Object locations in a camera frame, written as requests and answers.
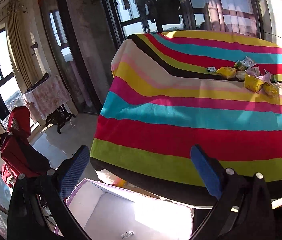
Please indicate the white orange snack bag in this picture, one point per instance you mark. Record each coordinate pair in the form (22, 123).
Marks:
(247, 63)

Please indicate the yellow muffin pack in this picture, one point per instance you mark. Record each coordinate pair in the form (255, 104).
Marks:
(253, 83)

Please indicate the beige curtain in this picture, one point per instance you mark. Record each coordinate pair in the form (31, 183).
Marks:
(22, 64)

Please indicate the pink wafer wrapper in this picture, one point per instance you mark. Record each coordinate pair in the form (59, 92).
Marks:
(266, 77)

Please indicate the white purple storage box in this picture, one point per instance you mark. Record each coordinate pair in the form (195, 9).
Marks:
(109, 212)

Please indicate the yellow cake pack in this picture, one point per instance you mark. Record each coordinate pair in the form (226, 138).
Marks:
(271, 90)
(227, 72)

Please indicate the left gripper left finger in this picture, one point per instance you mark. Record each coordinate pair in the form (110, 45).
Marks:
(25, 214)

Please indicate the striped colourful tablecloth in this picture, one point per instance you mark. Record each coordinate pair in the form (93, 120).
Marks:
(162, 102)

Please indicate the clear beige pastry pack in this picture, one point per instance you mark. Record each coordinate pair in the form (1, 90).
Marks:
(240, 75)

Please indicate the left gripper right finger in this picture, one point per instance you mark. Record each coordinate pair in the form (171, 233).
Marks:
(243, 209)

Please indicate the floral covered side table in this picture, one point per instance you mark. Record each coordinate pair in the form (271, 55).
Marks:
(46, 101)

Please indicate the green pea snack bag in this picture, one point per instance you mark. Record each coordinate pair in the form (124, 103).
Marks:
(240, 66)

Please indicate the red jacket on chair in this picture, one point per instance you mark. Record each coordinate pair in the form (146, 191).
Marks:
(18, 155)

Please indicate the small blue white candy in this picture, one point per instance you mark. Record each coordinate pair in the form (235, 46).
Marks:
(211, 70)

